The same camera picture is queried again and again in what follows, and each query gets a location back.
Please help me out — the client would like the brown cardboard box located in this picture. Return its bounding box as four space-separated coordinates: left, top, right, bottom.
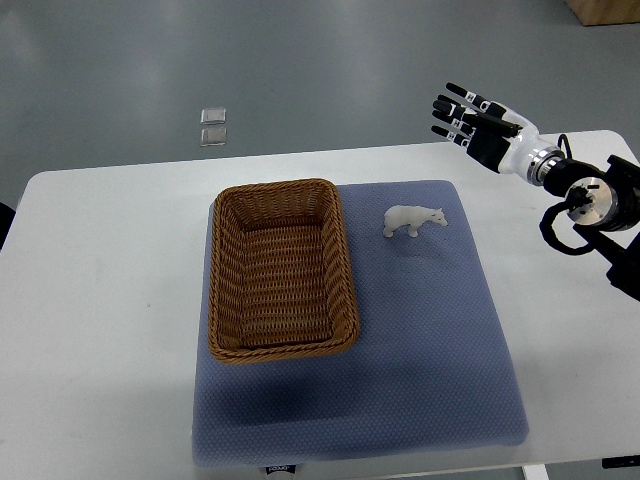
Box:
566 0 639 26

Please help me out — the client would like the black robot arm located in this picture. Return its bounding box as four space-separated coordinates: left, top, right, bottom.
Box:
536 134 639 300

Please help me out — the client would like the black table control panel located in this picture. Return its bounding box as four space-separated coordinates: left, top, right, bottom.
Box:
601 455 640 469

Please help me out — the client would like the white bear figurine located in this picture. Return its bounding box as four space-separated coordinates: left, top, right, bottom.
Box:
383 205 449 238

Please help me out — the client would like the black label tag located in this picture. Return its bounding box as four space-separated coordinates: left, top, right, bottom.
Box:
265 464 296 475

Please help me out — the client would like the metal floor plate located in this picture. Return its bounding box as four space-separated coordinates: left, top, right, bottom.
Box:
200 126 227 147
200 107 226 125

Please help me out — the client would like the black object at left edge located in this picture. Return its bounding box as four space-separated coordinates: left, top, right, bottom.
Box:
0 203 16 249

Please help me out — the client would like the lower metal floor plate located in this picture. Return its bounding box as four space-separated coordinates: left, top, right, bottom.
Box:
200 126 227 147

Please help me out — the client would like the brown wicker basket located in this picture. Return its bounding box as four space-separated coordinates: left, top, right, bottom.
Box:
207 178 360 364

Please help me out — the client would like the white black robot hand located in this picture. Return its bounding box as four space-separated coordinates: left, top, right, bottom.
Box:
431 82 565 186

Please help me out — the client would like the upper metal floor plate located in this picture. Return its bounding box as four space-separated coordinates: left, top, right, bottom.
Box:
200 107 226 125

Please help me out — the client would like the blue fabric mat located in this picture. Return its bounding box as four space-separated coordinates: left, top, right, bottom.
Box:
192 180 529 468

